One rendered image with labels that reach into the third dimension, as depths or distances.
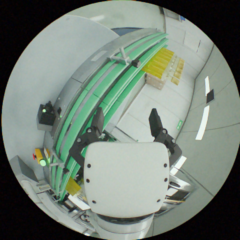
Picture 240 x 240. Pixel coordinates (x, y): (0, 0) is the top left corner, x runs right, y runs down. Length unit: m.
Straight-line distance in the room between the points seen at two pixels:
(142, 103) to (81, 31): 3.57
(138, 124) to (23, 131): 3.48
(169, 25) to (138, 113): 5.43
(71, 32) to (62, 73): 0.21
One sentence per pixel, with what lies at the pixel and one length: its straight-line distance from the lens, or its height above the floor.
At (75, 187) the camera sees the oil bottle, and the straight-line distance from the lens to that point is 0.65.
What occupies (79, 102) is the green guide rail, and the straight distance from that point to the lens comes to 0.28.
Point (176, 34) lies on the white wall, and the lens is 5.18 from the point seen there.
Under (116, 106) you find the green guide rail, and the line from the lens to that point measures 0.39.
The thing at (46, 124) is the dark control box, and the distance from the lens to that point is 0.36.
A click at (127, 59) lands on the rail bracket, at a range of 0.28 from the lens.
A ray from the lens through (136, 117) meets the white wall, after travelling 3.50.
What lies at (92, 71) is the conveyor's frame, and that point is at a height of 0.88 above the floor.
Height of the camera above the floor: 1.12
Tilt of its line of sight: 16 degrees down
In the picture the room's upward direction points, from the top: 125 degrees clockwise
